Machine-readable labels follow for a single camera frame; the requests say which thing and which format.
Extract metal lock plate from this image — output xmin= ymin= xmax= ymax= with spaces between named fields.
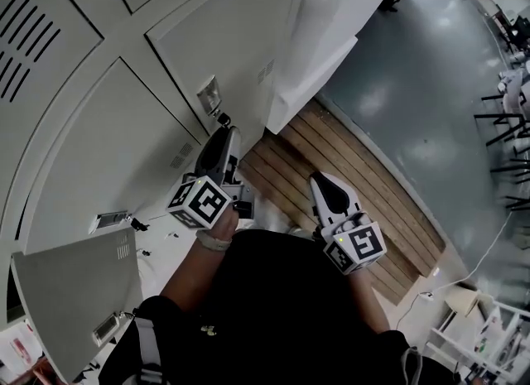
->
xmin=88 ymin=209 xmax=131 ymax=234
xmin=91 ymin=311 xmax=123 ymax=346
xmin=195 ymin=76 xmax=223 ymax=117

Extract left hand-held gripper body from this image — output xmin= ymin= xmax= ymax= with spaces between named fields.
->
xmin=165 ymin=155 xmax=255 ymax=230

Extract grey locker cabinet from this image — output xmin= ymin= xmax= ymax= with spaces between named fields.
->
xmin=0 ymin=0 xmax=316 ymax=262

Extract grey shoulder strap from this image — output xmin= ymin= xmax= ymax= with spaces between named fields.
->
xmin=132 ymin=315 xmax=163 ymax=385

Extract white wristband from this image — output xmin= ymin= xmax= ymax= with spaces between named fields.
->
xmin=195 ymin=229 xmax=234 ymax=253

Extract black metal frame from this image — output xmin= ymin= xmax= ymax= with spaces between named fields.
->
xmin=473 ymin=92 xmax=530 ymax=211

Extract white cable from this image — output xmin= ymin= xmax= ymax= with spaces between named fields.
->
xmin=394 ymin=208 xmax=515 ymax=331

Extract person's left forearm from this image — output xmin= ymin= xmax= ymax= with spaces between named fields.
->
xmin=158 ymin=208 xmax=240 ymax=319

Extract white robot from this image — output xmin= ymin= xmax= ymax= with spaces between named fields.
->
xmin=495 ymin=49 xmax=530 ymax=120

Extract person's black shirt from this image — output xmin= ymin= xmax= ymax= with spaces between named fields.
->
xmin=99 ymin=229 xmax=459 ymax=385

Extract wooden plank platform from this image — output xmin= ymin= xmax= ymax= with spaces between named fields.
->
xmin=237 ymin=99 xmax=449 ymax=306

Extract person's right forearm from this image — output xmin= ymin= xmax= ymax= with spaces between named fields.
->
xmin=351 ymin=269 xmax=393 ymax=334

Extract beige cardboard box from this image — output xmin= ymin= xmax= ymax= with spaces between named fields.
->
xmin=444 ymin=285 xmax=484 ymax=319

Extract white wire shelf cart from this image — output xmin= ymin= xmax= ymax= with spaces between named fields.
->
xmin=425 ymin=303 xmax=530 ymax=385

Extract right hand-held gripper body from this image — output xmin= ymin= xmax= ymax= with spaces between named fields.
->
xmin=320 ymin=205 xmax=388 ymax=277

